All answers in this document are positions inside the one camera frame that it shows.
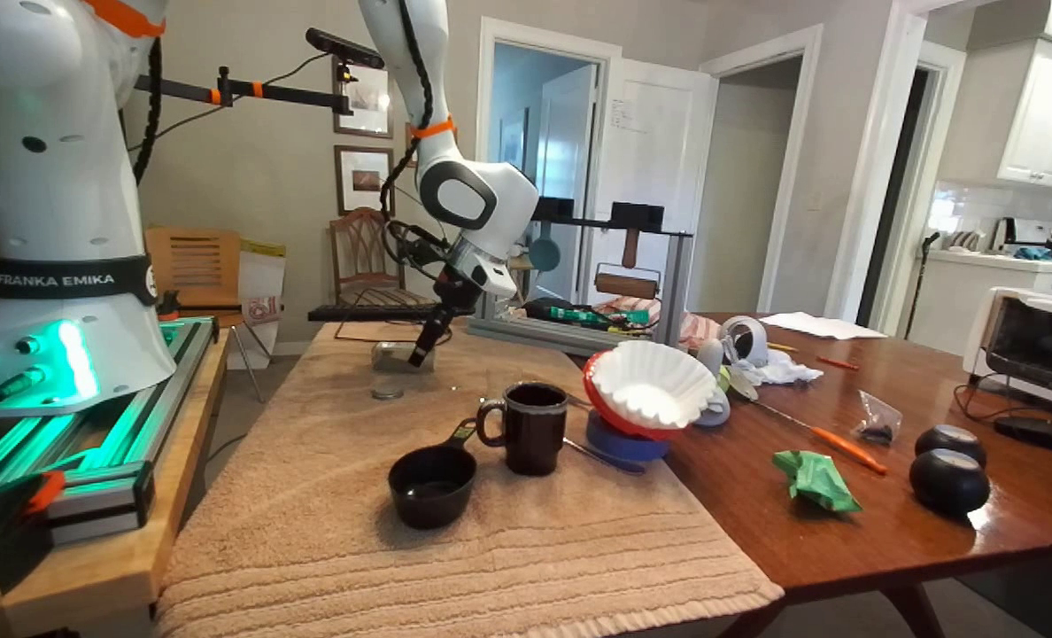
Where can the black camera mounting bar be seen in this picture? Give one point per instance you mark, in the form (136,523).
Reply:
(264,90)

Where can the white tape roll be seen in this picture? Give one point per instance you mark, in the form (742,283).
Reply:
(713,414)

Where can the small clear plastic bag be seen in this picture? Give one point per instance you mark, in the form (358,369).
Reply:
(880,420)

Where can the aluminium extrusion stand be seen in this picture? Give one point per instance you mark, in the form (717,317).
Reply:
(676,295)

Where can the red bowl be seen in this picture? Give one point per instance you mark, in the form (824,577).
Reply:
(600,409)

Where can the white kitchen counter cabinet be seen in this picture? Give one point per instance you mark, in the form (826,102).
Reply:
(985,308)

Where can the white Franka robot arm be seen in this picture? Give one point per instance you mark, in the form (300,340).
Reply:
(67,178)

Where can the white paper coffee filters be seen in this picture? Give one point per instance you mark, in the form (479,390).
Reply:
(652,386)

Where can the white round bottle lid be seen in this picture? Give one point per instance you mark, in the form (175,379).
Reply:
(387,389)

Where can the white toaster oven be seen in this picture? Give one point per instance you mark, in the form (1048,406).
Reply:
(1041,343)

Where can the black measuring cup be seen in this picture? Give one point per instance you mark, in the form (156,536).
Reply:
(434,485)

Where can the blue bowl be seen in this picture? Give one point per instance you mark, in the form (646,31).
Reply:
(626,448)

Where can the dark brown mug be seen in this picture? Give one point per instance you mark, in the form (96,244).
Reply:
(534,431)

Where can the white wall cabinet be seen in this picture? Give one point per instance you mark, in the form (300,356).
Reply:
(1049,119)

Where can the black camera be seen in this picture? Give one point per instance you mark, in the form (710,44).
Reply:
(347,48)

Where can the white paper sheet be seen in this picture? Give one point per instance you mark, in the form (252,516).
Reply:
(826,323)

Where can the framed wall picture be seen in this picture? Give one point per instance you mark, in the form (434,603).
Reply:
(368,107)
(368,182)

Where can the white paper bag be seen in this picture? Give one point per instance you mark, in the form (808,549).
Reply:
(264,302)

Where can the green cloth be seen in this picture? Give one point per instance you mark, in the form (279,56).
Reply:
(818,485)

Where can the wooden base board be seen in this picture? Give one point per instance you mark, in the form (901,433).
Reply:
(101,581)

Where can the small black sphere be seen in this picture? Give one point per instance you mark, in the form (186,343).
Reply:
(951,438)

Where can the metal spoon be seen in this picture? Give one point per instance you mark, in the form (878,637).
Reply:
(581,448)

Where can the pink striped cloth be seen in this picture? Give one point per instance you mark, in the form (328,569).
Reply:
(697,329)

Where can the white door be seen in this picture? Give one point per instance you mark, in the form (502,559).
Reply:
(652,155)

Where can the tan terry towel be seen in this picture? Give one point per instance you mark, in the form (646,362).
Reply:
(429,569)

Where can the clear labelled glass bottle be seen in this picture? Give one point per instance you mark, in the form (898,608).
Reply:
(398,356)

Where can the orange pen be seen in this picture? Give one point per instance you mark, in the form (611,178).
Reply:
(850,451)

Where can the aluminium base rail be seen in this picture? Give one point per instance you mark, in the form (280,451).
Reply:
(101,438)

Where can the black flat device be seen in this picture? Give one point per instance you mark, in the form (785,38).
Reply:
(1042,433)

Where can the wooden crate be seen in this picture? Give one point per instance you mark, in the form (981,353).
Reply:
(192,270)

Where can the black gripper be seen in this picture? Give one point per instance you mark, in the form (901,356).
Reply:
(458,295)

